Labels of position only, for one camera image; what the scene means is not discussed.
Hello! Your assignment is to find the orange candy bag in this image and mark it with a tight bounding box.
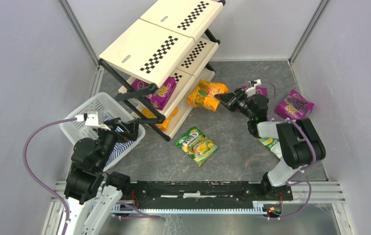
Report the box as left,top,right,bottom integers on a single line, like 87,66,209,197
141,107,178,131
187,80,229,112

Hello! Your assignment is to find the green candy bag back side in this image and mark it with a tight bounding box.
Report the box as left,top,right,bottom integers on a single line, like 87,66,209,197
257,138,283,160

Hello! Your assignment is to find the green yellow candy bag front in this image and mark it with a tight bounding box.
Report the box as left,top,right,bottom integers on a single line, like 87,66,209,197
175,127,219,166

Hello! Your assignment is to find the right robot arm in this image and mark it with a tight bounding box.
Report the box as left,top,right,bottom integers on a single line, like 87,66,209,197
215,88,326,195

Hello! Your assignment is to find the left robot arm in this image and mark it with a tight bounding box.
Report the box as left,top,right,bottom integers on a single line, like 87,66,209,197
64,115,140,235

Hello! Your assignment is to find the purple candy bag middle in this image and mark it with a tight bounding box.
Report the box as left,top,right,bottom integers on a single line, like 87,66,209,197
234,86,268,106

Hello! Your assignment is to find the purple candy bag on shelf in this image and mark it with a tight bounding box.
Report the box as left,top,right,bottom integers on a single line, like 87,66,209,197
145,76,177,110

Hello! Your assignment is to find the purple candy bag right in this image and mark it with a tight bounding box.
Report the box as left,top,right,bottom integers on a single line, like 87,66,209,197
275,90,315,119

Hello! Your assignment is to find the cream checkered three-tier shelf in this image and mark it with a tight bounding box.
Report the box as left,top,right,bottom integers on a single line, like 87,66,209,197
99,0,225,141

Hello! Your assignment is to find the blue striped cloth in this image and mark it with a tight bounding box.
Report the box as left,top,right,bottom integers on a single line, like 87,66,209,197
101,117,140,170

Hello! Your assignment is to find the white plastic mesh basket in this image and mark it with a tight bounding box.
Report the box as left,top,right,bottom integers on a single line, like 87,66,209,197
60,93,146,153

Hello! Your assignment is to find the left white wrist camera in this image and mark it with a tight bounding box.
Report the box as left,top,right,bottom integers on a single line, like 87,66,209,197
75,110,107,129

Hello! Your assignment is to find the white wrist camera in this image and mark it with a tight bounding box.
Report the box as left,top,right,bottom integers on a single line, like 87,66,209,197
246,79,262,95
75,110,107,129

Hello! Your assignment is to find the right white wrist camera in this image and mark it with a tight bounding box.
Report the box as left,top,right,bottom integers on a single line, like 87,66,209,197
246,79,262,95

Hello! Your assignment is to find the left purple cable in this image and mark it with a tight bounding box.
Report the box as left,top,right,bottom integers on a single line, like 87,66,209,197
22,118,79,235

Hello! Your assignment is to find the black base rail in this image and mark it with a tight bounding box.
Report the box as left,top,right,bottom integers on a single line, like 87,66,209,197
122,181,294,210

